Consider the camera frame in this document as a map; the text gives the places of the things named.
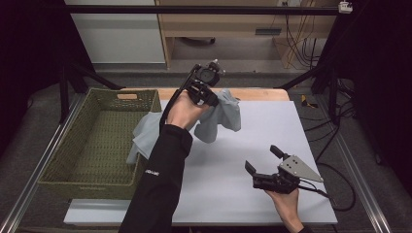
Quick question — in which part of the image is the person's left hand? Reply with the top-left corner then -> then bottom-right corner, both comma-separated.
165,90 -> 212,130

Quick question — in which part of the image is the person's right hand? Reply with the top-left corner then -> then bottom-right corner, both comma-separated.
265,187 -> 305,233

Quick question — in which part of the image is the bundle of hanging cables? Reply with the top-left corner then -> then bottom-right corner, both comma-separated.
280,0 -> 325,70

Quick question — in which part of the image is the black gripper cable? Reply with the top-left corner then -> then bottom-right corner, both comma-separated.
297,161 -> 357,213

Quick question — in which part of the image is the white clamp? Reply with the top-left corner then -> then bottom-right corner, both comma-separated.
337,1 -> 354,15

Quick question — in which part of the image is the green woven basket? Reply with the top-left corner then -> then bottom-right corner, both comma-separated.
38,87 -> 162,200

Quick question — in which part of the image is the black metal frame bar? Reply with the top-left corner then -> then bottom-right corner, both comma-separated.
63,4 -> 341,17

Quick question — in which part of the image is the white cabinet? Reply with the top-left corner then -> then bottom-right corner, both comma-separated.
63,0 -> 166,64

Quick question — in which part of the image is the yellow black tool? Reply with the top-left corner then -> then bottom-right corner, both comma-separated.
300,94 -> 319,109

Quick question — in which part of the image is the aluminium rail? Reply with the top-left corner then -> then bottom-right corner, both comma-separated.
0,93 -> 86,233
316,93 -> 394,233

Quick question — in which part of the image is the black stand leg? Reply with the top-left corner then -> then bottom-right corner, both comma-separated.
273,63 -> 341,125
59,61 -> 126,124

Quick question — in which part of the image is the light grey cloth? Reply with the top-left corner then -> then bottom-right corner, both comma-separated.
125,88 -> 242,165

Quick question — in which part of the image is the white mat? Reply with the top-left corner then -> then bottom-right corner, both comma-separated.
63,99 -> 338,226

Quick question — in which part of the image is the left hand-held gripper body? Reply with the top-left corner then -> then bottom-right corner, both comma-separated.
184,58 -> 226,108

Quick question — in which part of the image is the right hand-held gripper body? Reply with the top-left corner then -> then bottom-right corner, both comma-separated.
252,154 -> 325,195

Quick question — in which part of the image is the wooden desk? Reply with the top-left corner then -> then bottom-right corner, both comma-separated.
123,86 -> 291,102

